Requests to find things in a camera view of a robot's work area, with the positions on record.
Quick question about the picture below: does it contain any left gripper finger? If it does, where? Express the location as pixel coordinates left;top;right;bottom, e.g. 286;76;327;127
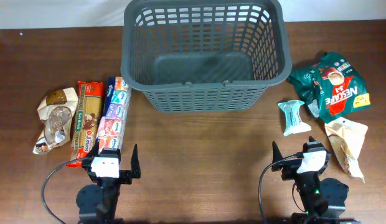
130;144;141;179
86;139;100;158

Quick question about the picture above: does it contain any small teal white packet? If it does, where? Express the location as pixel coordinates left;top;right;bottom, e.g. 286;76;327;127
278;100;311;136

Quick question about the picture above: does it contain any Kleenex tissue multipack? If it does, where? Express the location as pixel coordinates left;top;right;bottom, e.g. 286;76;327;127
96;77;131;153

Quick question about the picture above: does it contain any beige paper snack bag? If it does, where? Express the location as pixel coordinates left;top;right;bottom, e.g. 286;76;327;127
324;117;368;182

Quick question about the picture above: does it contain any green Nescafe coffee bag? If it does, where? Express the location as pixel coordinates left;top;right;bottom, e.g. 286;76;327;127
287;52;371;123

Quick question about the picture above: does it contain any orange San Remo spaghetti pack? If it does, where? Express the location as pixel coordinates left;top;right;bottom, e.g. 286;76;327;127
70;81;104;161

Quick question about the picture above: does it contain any brown white cookie bag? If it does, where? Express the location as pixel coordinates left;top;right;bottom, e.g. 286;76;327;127
32;87;78;155

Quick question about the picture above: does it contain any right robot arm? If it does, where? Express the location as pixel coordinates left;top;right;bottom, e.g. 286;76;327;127
271;137;358;224

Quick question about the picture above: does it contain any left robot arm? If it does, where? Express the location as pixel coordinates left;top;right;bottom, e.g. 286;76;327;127
76;142;141;224

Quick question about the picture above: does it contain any dark grey plastic basket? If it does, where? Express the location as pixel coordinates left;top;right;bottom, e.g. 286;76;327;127
121;0;292;113

